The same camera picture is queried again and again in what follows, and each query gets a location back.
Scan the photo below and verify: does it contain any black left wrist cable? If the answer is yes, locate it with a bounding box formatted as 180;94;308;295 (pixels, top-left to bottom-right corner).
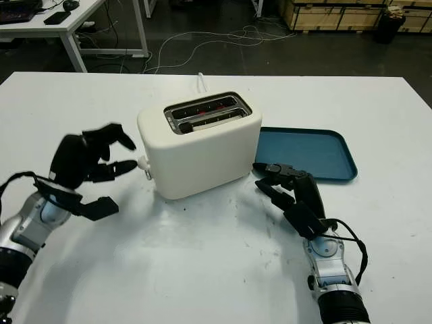
0;171;43;220

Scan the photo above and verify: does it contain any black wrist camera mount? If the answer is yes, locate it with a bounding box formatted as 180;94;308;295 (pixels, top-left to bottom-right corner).
33;177;119;222
282;201;327;240

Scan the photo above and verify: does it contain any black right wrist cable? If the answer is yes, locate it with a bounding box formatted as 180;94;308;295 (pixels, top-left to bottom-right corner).
319;218;369;286

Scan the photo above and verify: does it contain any white table frame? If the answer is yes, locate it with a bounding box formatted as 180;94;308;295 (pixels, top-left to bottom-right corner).
143;0;263;18

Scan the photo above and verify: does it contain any pale wooden crate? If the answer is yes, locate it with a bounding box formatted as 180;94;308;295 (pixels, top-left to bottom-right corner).
398;0;432;34

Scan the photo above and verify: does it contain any blue plastic tray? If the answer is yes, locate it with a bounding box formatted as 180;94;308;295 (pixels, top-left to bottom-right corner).
252;126;358;185

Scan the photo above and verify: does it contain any white floor cable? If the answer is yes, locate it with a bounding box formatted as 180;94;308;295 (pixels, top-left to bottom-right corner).
143;25;296;74

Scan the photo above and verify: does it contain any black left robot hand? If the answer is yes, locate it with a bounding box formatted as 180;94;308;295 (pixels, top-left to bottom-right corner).
49;123;138;190

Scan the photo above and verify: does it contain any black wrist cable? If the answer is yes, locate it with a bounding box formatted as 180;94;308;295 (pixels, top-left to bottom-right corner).
319;218;369;286
0;171;43;220

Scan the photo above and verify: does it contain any white two-slot toaster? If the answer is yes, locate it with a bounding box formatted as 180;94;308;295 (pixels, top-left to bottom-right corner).
136;90;263;200

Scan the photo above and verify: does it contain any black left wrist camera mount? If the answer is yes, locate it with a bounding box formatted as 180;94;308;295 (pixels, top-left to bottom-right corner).
33;177;119;222

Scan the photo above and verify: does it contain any black waste bin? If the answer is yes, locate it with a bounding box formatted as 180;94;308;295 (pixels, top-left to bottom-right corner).
374;5;406;44

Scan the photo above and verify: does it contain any black keyboard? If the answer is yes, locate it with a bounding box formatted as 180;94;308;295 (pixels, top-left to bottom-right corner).
0;0;41;24

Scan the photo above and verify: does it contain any wooden crate stack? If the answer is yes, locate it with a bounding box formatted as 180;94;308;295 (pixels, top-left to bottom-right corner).
278;0;385;34

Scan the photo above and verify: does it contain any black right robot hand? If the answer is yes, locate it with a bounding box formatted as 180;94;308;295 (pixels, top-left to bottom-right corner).
252;161;327;223

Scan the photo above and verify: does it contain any white office desk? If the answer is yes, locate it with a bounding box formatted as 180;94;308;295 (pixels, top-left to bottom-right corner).
0;0;149;73

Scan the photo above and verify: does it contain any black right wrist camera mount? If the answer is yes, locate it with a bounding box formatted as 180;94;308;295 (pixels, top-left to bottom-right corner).
282;201;327;240

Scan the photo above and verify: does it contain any white toaster power cord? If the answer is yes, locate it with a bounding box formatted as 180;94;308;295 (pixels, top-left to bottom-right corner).
195;72;209;92

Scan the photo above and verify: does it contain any black smartphone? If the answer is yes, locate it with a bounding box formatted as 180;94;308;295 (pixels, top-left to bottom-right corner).
43;11;70;25

